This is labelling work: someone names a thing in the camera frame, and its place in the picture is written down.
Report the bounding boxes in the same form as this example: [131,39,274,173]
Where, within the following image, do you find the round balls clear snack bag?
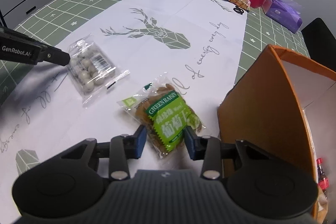
[67,35,130,107]

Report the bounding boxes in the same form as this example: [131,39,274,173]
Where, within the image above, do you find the green raisin snack bag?
[117,73,206,159]

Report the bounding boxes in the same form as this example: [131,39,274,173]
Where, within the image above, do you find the green grid tablecloth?
[0,0,310,106]

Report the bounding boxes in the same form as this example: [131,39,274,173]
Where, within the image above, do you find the orange cardboard box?
[218,45,335,223]

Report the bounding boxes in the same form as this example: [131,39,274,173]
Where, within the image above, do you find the white deer table runner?
[1,0,247,223]

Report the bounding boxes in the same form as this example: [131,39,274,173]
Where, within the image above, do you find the small red cola bottle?
[317,158,329,196]

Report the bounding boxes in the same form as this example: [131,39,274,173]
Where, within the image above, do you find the black chair right side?
[302,18,336,72]

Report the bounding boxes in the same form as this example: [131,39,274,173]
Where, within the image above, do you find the purple tissue pack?
[262,0,302,34]

